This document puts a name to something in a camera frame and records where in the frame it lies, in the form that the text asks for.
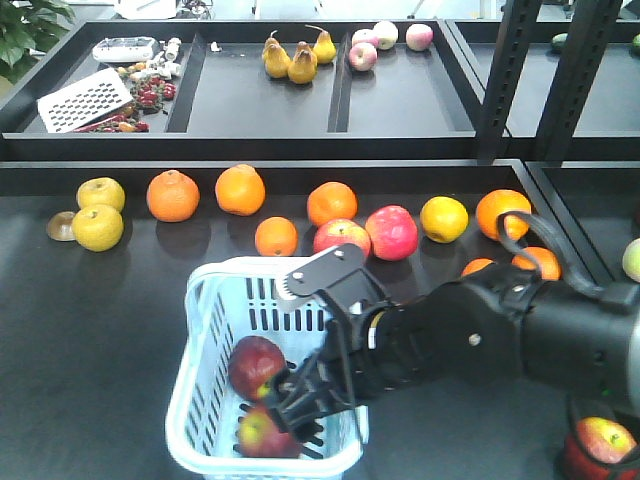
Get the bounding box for orange back left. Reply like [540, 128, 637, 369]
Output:
[307, 181, 358, 227]

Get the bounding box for brown halved fruit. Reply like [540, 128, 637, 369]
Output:
[46, 211, 75, 242]

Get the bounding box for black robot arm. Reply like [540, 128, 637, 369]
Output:
[265, 213, 639, 441]

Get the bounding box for orange front right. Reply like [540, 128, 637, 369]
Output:
[511, 246, 562, 280]

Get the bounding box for yellow apple front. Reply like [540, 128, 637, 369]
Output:
[71, 204, 124, 252]

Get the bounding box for dark red apple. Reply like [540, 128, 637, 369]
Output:
[561, 417, 639, 480]
[236, 404, 302, 459]

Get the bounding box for yellow apple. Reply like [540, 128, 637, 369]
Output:
[76, 177, 126, 212]
[71, 204, 124, 252]

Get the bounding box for yellow orange citrus fruit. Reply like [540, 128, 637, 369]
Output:
[420, 196, 469, 244]

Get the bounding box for potted green plant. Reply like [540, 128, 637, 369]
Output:
[1, 0, 75, 84]

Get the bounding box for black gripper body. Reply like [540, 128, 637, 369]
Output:
[275, 243, 400, 400]

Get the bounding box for white perforated tray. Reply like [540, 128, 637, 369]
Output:
[37, 68, 133, 133]

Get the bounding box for pink red apple left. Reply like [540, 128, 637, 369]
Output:
[313, 218, 371, 258]

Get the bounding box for yellow apple back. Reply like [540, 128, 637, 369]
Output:
[76, 177, 126, 212]

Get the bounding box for black shelf upright posts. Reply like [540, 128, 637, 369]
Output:
[463, 1, 638, 161]

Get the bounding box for orange front left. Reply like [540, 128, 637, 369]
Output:
[460, 257, 494, 277]

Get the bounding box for pink red apple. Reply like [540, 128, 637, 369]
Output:
[365, 205, 419, 261]
[313, 218, 371, 258]

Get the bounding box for light blue plastic basket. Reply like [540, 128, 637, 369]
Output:
[165, 256, 368, 479]

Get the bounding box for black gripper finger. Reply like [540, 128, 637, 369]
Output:
[262, 352, 330, 408]
[272, 387, 358, 443]

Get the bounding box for pink red apple right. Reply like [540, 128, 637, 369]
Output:
[365, 205, 419, 261]

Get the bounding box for large orange with nub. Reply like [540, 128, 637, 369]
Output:
[475, 189, 532, 241]

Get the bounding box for small orange centre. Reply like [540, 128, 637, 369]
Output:
[254, 216, 298, 257]

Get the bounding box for dark red apple edge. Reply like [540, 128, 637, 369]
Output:
[228, 335, 286, 402]

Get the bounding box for orange with nub left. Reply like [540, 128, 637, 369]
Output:
[146, 170, 200, 223]

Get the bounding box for dark red apple front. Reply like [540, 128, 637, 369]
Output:
[561, 417, 639, 480]

